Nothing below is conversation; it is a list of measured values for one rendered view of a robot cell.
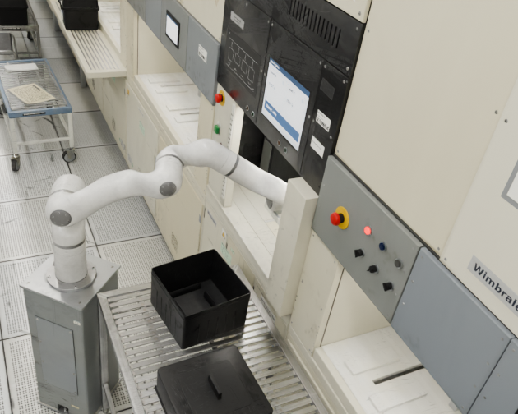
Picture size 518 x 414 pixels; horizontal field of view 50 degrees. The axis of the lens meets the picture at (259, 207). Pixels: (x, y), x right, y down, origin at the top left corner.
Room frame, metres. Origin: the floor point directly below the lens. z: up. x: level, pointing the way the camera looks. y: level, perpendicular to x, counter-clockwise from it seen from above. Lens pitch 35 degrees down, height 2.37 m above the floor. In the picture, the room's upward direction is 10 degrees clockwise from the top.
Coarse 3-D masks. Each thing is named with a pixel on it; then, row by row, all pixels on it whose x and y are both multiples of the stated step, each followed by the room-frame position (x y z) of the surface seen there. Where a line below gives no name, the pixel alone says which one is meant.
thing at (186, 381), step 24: (192, 360) 1.21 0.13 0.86; (216, 360) 1.22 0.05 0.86; (240, 360) 1.24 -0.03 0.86; (168, 384) 1.10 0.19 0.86; (192, 384) 1.11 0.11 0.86; (216, 384) 1.10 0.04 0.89; (240, 384) 1.14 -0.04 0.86; (168, 408) 1.05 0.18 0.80; (192, 408) 1.03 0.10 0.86; (216, 408) 1.04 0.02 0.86; (240, 408) 1.05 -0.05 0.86; (264, 408) 1.07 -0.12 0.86
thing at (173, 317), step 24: (168, 264) 1.57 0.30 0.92; (192, 264) 1.64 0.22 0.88; (216, 264) 1.68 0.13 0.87; (168, 288) 1.58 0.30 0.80; (192, 288) 1.61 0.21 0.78; (216, 288) 1.65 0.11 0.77; (240, 288) 1.54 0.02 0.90; (168, 312) 1.41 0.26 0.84; (192, 312) 1.50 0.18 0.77; (216, 312) 1.40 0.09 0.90; (240, 312) 1.47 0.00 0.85; (192, 336) 1.34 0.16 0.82; (216, 336) 1.41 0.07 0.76
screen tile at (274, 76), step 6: (270, 72) 1.85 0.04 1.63; (276, 72) 1.81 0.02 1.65; (270, 78) 1.85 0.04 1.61; (276, 78) 1.81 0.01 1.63; (282, 78) 1.78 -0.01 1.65; (276, 84) 1.80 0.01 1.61; (270, 90) 1.84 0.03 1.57; (282, 90) 1.77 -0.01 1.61; (270, 96) 1.83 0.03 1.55; (276, 96) 1.79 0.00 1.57; (282, 96) 1.76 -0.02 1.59; (276, 102) 1.79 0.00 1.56; (282, 102) 1.75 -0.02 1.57
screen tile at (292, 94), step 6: (288, 84) 1.74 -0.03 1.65; (288, 90) 1.73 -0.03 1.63; (294, 90) 1.70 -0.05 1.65; (288, 96) 1.73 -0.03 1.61; (294, 96) 1.70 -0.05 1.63; (300, 96) 1.67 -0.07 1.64; (294, 102) 1.69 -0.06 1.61; (288, 108) 1.72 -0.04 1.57; (300, 108) 1.65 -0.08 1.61; (288, 114) 1.71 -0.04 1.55; (294, 114) 1.68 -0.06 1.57; (300, 114) 1.65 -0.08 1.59; (294, 120) 1.67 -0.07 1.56; (300, 120) 1.64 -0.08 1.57; (300, 126) 1.64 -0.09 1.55
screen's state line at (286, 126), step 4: (268, 104) 1.83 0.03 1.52; (268, 108) 1.83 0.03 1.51; (272, 108) 1.80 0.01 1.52; (268, 112) 1.83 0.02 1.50; (272, 112) 1.80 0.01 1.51; (276, 112) 1.78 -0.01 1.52; (272, 116) 1.80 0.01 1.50; (276, 116) 1.77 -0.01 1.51; (280, 116) 1.75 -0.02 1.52; (276, 120) 1.77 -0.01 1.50; (280, 120) 1.75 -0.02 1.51; (284, 120) 1.72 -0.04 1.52; (280, 124) 1.74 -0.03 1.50; (284, 124) 1.72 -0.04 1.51; (288, 124) 1.70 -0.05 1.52; (284, 128) 1.72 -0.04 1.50; (288, 128) 1.70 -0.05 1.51; (292, 128) 1.68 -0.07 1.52; (288, 132) 1.69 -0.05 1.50; (292, 132) 1.67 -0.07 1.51; (296, 132) 1.65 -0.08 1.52; (292, 136) 1.67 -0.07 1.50; (296, 136) 1.65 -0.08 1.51; (296, 140) 1.64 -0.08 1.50
